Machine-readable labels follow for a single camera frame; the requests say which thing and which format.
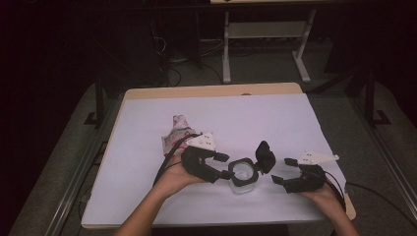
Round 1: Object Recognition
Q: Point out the black floor cable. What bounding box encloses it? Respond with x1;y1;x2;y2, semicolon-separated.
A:
344;182;417;228

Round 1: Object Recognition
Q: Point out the white metal desk frame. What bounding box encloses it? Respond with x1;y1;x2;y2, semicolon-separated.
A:
209;0;318;85

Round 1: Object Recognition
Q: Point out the person's right hand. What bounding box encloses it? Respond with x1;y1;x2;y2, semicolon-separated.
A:
297;178;346;215

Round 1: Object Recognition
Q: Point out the right hand-held gripper cable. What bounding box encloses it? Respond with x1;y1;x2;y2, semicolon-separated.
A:
322;169;347;211

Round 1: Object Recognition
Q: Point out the person's left hand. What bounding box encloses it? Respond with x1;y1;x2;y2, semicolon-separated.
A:
152;153;207;200

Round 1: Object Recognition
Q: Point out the black metal stand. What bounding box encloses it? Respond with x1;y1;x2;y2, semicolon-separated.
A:
83;73;106;128
346;66;392;128

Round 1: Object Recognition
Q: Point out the metal floor rail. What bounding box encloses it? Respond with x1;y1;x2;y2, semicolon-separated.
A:
44;97;114;236
347;94;417;212

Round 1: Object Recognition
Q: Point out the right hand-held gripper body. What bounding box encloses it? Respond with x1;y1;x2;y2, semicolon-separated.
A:
282;149;340;195

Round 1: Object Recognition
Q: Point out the clear jar with black lid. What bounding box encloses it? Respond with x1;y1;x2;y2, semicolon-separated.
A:
227;140;277;196

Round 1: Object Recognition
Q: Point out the red and white bag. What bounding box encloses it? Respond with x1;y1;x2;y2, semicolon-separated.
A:
160;114;199;157

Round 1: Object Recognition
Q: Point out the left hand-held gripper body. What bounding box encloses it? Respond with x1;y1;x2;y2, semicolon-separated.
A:
180;131;231;185

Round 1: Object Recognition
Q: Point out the tangle of background cables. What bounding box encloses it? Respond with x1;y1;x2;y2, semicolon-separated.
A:
149;18;224;89

